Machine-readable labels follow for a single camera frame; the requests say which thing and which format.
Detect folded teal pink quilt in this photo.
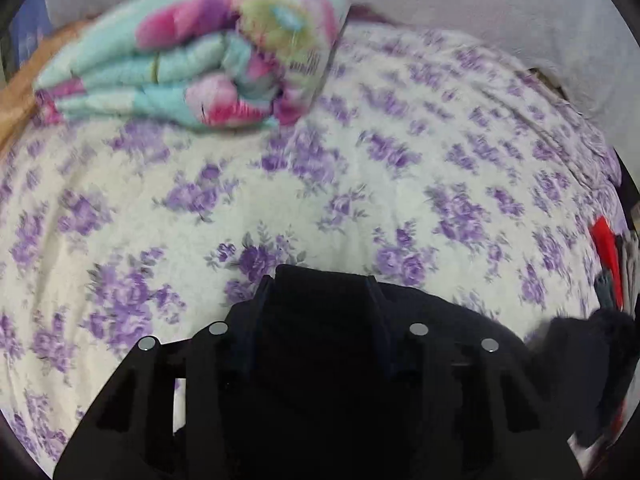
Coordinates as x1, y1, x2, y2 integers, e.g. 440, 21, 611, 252
32, 0, 352, 132

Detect blue printed pillow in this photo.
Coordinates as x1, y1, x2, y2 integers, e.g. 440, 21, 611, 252
10, 0, 53, 78

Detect purple floral bed blanket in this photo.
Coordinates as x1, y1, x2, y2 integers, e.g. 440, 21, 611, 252
0, 20, 626, 466

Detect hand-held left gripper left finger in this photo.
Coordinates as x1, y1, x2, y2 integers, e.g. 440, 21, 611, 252
52, 275, 274, 480

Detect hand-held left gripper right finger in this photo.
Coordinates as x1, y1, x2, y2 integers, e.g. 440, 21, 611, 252
365, 275, 587, 480

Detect grey cloth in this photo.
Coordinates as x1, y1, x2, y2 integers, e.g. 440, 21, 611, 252
595, 232, 640, 311

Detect brown satin pillow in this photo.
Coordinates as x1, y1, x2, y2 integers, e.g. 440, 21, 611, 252
0, 20, 93, 161

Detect white mosquito net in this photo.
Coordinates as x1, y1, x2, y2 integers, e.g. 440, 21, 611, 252
42, 0, 628, 126

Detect dark navy pants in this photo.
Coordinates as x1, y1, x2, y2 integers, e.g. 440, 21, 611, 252
220, 262, 538, 480

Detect red cloth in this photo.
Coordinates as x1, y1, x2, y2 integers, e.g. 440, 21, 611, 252
587, 216, 626, 307

